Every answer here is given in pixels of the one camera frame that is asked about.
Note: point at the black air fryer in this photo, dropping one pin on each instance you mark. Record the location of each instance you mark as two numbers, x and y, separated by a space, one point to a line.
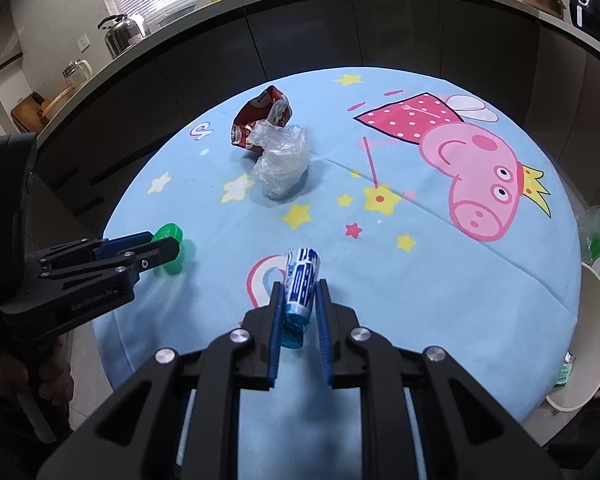
585 15

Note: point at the red snack bag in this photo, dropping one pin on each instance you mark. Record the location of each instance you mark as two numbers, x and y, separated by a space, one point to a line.
270 107

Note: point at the blue white wrapper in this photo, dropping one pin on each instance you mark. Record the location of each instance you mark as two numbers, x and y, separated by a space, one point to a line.
301 273

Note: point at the steel kettle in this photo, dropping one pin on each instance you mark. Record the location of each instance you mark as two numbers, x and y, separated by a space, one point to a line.
121 33

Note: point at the green plastic bottle cap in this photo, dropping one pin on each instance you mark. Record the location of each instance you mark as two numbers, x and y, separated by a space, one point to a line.
169 237

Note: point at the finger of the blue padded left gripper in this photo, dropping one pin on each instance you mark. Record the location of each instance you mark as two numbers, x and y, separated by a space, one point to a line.
150 255
115 246

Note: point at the clear plastic bag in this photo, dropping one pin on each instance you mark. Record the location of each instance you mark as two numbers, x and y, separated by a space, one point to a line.
285 158

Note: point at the person's left hand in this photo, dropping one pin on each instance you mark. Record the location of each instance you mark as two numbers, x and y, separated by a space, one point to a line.
45 369

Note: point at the glass jug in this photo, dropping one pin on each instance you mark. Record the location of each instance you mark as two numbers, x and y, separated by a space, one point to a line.
77 73

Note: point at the white round trash bin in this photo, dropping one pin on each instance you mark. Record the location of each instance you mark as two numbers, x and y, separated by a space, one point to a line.
584 380

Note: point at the wooden cutting board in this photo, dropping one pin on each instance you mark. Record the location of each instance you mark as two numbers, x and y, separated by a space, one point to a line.
28 114

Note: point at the clear bag of green beans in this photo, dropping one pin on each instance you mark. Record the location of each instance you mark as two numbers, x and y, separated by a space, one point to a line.
589 234

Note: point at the light blue cartoon pig tablecloth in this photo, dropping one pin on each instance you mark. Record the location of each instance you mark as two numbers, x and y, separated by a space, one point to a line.
435 217

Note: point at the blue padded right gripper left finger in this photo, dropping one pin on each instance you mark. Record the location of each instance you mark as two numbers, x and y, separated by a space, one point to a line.
276 313

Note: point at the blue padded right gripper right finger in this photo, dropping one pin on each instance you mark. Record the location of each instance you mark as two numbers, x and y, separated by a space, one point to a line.
322 302

